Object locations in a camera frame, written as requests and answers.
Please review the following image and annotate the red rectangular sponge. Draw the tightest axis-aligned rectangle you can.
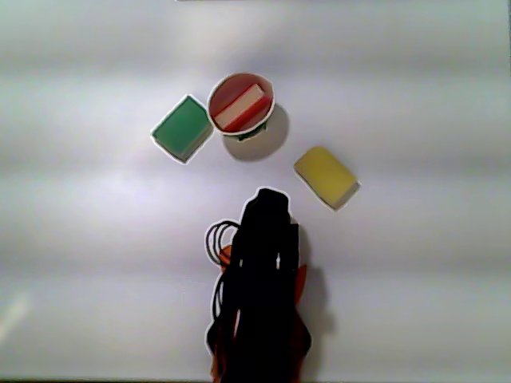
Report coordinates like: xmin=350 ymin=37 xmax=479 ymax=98
xmin=209 ymin=74 xmax=275 ymax=132

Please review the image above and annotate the yellow rectangular sponge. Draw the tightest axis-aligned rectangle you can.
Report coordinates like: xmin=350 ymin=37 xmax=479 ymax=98
xmin=293 ymin=145 xmax=361 ymax=211

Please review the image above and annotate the orange table clamp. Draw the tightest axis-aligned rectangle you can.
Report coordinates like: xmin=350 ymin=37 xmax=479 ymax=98
xmin=294 ymin=263 xmax=308 ymax=306

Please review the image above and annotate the white paper cup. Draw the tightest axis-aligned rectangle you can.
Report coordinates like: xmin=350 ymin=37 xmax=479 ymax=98
xmin=207 ymin=71 xmax=277 ymax=143

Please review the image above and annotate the green rectangular sponge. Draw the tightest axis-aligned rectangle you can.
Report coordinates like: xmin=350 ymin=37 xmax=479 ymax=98
xmin=150 ymin=94 xmax=215 ymax=164

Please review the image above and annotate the black cable loop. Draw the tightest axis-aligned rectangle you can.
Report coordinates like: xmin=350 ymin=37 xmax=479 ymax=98
xmin=204 ymin=219 xmax=241 ymax=267

